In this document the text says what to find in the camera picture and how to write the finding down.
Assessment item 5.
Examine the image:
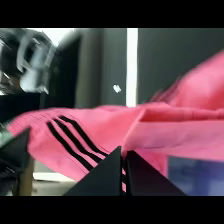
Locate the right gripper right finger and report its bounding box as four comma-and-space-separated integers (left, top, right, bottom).
125, 150, 186, 197

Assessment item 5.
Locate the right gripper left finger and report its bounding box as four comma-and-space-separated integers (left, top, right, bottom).
63, 145, 124, 197

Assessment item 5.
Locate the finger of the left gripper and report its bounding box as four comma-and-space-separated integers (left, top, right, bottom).
0, 128, 32, 171

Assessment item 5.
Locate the pink garment with black stripes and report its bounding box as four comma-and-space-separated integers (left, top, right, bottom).
7, 49, 224, 193

